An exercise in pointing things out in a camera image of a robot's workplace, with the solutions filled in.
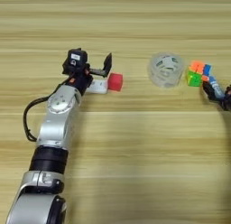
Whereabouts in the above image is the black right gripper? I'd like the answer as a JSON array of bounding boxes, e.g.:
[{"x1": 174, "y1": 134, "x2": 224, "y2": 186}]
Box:
[{"x1": 201, "y1": 81, "x2": 231, "y2": 112}]

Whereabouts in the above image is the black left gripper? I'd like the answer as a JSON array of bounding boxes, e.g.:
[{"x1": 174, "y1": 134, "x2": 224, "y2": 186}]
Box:
[{"x1": 67, "y1": 52, "x2": 114, "y2": 97}]

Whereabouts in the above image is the blue white glue stick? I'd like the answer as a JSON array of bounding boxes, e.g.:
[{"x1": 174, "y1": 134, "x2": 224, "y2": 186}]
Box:
[{"x1": 208, "y1": 76, "x2": 226, "y2": 99}]

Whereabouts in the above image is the clear tape roll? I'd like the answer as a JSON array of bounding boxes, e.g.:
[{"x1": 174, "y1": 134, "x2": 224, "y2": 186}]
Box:
[{"x1": 147, "y1": 51, "x2": 185, "y2": 89}]

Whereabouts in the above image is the red cube block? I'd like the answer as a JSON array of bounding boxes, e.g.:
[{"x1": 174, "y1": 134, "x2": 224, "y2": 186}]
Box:
[{"x1": 107, "y1": 72, "x2": 125, "y2": 93}]

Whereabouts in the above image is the colourful puzzle cube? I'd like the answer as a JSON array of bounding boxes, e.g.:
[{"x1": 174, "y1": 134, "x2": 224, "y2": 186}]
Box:
[{"x1": 185, "y1": 60, "x2": 213, "y2": 88}]

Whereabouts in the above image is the left gripper small black box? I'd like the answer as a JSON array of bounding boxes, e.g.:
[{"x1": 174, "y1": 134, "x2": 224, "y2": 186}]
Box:
[{"x1": 61, "y1": 47, "x2": 89, "y2": 76}]

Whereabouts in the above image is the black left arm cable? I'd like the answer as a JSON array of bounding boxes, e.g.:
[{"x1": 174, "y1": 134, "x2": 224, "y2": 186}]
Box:
[{"x1": 23, "y1": 96, "x2": 51, "y2": 143}]

